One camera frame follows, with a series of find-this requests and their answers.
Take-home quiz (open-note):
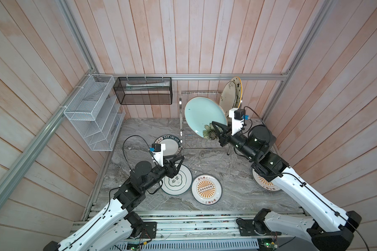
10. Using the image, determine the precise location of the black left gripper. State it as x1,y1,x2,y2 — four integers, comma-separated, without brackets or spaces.
141,154,185,192

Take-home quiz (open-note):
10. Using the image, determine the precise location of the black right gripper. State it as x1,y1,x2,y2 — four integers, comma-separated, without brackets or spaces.
214,120,259,165

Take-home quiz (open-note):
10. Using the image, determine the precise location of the white plate with flower outline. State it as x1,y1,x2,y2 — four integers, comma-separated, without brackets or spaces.
161,165,193,196

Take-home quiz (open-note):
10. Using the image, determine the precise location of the pale green plate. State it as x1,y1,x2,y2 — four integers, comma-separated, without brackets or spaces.
184,96,228,138

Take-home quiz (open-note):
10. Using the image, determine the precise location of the cream plate with berry sprigs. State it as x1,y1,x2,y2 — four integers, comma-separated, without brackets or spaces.
219,81,236,117

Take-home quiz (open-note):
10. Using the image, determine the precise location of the cat and stars orange-rim plate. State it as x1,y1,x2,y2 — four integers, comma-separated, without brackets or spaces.
232,77,243,108

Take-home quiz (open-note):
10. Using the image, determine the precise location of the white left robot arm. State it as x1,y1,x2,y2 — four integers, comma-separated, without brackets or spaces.
44,156,184,251

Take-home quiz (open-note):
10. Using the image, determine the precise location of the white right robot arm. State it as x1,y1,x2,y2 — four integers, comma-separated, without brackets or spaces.
212,121,361,251

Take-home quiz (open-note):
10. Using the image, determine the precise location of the stainless steel dish rack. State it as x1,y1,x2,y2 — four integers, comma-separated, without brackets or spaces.
179,91,231,153

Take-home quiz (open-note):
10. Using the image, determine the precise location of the dark-rim lettered white plate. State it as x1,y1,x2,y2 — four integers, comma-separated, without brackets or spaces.
154,134,182,156

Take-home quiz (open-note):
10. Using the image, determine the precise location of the orange sunburst plate centre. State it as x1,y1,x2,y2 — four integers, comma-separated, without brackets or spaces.
191,174,223,206

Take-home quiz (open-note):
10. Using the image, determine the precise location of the orange sunburst plate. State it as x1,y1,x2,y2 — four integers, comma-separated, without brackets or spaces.
191,174,223,206
252,170,281,192

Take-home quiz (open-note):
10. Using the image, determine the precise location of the orange sunburst plate right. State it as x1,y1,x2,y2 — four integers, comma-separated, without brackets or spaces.
252,170,281,192

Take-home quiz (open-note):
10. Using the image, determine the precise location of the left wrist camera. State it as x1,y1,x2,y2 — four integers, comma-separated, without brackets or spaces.
150,143,166,167

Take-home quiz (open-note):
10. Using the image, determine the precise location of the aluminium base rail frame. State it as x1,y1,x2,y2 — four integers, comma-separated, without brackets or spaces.
65,210,327,251

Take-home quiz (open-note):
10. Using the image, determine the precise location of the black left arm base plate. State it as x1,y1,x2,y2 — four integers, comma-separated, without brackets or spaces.
133,221,158,239

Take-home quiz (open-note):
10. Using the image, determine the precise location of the black mesh wall basket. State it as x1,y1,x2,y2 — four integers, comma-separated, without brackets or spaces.
113,76,173,105

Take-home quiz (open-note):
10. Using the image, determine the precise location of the white wire mesh shelf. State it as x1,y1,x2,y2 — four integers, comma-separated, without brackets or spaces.
64,74,126,152

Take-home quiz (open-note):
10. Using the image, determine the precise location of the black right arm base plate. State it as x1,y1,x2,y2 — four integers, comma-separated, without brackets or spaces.
236,218,282,236

